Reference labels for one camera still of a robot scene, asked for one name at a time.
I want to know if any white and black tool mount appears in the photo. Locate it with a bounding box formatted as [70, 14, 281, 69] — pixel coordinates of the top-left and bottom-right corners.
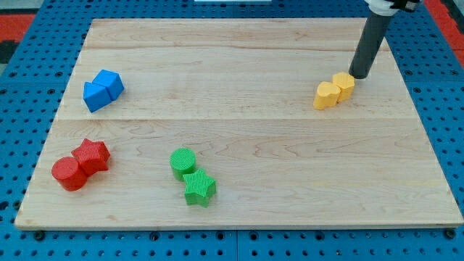
[364, 0, 423, 16]

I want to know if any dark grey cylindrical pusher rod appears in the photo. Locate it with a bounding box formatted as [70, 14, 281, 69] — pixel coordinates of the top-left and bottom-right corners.
[349, 12, 392, 79]

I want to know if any yellow hexagon block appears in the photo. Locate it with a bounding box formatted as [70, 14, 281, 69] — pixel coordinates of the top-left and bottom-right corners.
[332, 72, 355, 102]

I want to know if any yellow heart block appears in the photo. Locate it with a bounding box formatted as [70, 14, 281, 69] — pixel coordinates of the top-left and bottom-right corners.
[313, 81, 341, 110]

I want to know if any light wooden board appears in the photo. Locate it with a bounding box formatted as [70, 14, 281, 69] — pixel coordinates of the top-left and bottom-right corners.
[15, 18, 463, 231]

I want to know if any green cylinder block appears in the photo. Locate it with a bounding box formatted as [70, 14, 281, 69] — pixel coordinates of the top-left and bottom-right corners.
[170, 148, 196, 181]

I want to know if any green star block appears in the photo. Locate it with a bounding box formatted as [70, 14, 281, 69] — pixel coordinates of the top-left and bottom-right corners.
[183, 168, 217, 207]

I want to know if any blue cube block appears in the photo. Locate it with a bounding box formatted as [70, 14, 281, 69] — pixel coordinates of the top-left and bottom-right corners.
[92, 70, 125, 101]

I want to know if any blue triangle block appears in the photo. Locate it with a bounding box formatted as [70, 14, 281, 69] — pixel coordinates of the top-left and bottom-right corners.
[83, 82, 112, 112]

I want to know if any red star block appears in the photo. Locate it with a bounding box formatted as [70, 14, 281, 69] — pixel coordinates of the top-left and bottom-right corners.
[71, 138, 110, 177]

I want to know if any red cylinder block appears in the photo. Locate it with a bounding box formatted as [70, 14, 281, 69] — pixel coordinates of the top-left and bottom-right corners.
[51, 157, 88, 191]

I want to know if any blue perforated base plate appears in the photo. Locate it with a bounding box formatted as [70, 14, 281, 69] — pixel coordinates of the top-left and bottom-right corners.
[1, 0, 463, 260]

